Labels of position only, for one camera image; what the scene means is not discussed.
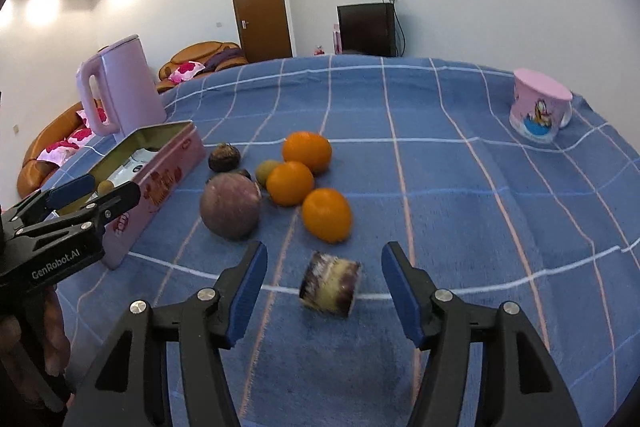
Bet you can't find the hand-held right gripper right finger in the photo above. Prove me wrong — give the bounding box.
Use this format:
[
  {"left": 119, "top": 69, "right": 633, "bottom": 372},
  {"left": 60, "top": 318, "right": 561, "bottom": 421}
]
[{"left": 381, "top": 241, "right": 583, "bottom": 427}]

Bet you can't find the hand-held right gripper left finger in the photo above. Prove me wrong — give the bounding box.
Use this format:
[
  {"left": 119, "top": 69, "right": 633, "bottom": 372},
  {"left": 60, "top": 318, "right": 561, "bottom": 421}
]
[{"left": 62, "top": 240, "right": 268, "bottom": 427}]

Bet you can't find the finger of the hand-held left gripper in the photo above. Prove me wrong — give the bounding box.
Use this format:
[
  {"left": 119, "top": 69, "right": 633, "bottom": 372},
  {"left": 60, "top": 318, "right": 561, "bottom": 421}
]
[
  {"left": 0, "top": 173, "right": 97, "bottom": 228},
  {"left": 15, "top": 181, "right": 142, "bottom": 253}
]

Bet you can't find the pink tin box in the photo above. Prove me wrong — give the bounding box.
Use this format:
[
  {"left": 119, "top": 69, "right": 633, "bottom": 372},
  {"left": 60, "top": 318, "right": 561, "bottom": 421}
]
[{"left": 50, "top": 120, "right": 207, "bottom": 270}]

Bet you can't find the sugarcane piece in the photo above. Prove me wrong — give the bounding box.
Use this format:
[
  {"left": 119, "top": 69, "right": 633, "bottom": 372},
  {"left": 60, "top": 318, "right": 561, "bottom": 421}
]
[{"left": 299, "top": 250, "right": 363, "bottom": 319}]

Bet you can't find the purple passion fruit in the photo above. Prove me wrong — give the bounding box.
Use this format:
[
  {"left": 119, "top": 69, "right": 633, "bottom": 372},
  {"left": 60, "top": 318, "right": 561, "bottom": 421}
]
[{"left": 199, "top": 173, "right": 262, "bottom": 241}]

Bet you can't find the orange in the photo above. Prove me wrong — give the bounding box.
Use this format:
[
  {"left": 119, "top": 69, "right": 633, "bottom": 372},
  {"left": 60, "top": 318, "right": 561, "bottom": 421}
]
[
  {"left": 265, "top": 161, "right": 316, "bottom": 208},
  {"left": 282, "top": 132, "right": 333, "bottom": 175},
  {"left": 301, "top": 188, "right": 353, "bottom": 243}
]

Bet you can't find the person's left hand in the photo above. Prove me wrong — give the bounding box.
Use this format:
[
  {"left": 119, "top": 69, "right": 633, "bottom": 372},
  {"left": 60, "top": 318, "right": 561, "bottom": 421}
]
[{"left": 42, "top": 288, "right": 69, "bottom": 378}]

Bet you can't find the white packet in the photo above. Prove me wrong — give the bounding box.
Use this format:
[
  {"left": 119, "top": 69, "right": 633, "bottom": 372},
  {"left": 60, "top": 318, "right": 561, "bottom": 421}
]
[{"left": 107, "top": 147, "right": 161, "bottom": 188}]

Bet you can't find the pink floral cushion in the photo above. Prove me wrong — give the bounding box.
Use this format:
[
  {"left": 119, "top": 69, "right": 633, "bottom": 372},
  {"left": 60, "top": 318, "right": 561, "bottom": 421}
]
[
  {"left": 168, "top": 61, "right": 206, "bottom": 84},
  {"left": 37, "top": 142, "right": 76, "bottom": 165},
  {"left": 65, "top": 127, "right": 97, "bottom": 146}
]

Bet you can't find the long brown leather sofa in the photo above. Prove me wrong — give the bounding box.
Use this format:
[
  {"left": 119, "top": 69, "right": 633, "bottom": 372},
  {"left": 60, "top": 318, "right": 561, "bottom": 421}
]
[{"left": 16, "top": 99, "right": 101, "bottom": 200}]

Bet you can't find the blue checked blanket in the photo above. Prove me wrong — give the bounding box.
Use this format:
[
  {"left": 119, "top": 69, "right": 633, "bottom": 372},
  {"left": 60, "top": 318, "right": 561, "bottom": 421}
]
[{"left": 0, "top": 54, "right": 640, "bottom": 427}]

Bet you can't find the pink electric kettle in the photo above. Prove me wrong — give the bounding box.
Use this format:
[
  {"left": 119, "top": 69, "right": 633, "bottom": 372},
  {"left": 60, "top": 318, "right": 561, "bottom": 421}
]
[{"left": 76, "top": 34, "right": 167, "bottom": 138}]

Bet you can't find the yellow-green kiwi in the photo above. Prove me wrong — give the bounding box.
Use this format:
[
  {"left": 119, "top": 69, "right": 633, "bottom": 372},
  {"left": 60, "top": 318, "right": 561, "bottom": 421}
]
[{"left": 255, "top": 160, "right": 283, "bottom": 185}]

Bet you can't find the small brown leather sofa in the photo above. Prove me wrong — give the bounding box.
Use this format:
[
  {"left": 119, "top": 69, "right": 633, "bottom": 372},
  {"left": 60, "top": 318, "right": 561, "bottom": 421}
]
[{"left": 157, "top": 41, "right": 249, "bottom": 95}]

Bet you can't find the purple cloth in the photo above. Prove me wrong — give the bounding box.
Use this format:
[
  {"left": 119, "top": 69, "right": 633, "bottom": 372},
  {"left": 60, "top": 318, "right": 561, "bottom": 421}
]
[{"left": 202, "top": 49, "right": 246, "bottom": 70}]

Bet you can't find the pink cartoon mug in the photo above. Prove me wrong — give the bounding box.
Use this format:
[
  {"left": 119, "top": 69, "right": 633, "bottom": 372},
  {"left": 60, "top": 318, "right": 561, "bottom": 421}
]
[{"left": 509, "top": 68, "right": 574, "bottom": 145}]

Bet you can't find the brown wooden door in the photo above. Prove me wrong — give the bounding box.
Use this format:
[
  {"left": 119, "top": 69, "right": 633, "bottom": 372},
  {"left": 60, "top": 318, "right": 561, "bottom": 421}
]
[{"left": 228, "top": 0, "right": 294, "bottom": 64}]

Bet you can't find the black television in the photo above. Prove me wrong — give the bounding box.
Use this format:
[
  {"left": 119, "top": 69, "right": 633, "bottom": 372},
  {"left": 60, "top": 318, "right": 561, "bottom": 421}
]
[{"left": 337, "top": 3, "right": 397, "bottom": 58}]

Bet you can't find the black power cable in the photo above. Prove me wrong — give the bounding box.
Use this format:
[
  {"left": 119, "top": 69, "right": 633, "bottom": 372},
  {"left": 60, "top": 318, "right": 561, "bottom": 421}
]
[{"left": 394, "top": 0, "right": 407, "bottom": 56}]

